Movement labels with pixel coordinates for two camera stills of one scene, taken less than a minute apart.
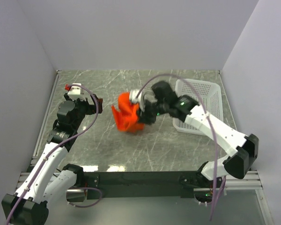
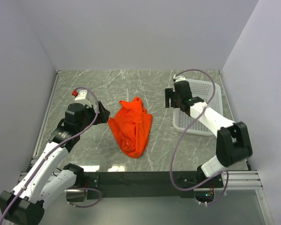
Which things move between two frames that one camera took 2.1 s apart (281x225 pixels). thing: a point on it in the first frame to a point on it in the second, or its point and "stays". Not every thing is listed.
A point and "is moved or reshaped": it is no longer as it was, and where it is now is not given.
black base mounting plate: x=145 y=184 stays
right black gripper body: x=144 y=113 to x=169 y=98
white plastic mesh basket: x=210 y=92 stays
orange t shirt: x=126 y=114 is moved or reshaped
